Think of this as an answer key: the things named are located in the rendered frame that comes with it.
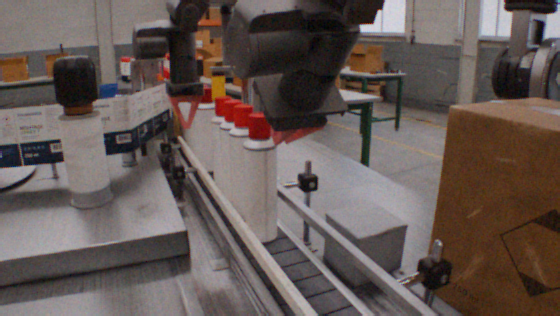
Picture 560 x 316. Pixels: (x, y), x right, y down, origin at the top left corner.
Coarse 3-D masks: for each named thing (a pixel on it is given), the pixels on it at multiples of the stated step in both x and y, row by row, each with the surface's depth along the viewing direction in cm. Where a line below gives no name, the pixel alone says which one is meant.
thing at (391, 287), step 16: (288, 192) 59; (304, 208) 53; (320, 224) 49; (336, 240) 45; (352, 256) 42; (368, 272) 39; (384, 272) 38; (384, 288) 37; (400, 288) 35; (400, 304) 35; (416, 304) 33
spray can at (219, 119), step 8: (224, 96) 73; (216, 104) 71; (216, 112) 72; (216, 120) 72; (224, 120) 71; (216, 128) 72; (216, 136) 72; (216, 144) 73; (216, 152) 73; (216, 160) 74; (216, 168) 75; (216, 176) 75; (216, 184) 76
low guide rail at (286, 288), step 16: (192, 160) 91; (208, 176) 79; (224, 208) 66; (240, 224) 59; (256, 240) 54; (256, 256) 52; (272, 272) 47; (288, 288) 43; (288, 304) 43; (304, 304) 40
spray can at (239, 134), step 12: (240, 108) 61; (252, 108) 62; (240, 120) 62; (228, 132) 64; (240, 132) 62; (240, 144) 62; (240, 156) 63; (240, 168) 63; (240, 180) 64; (240, 192) 65; (240, 204) 65
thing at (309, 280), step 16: (208, 192) 80; (240, 240) 61; (288, 240) 61; (272, 256) 56; (288, 256) 56; (304, 256) 56; (256, 272) 55; (288, 272) 52; (304, 272) 52; (320, 272) 52; (272, 288) 49; (304, 288) 49; (320, 288) 48; (336, 288) 49; (320, 304) 45; (336, 304) 45; (352, 304) 45
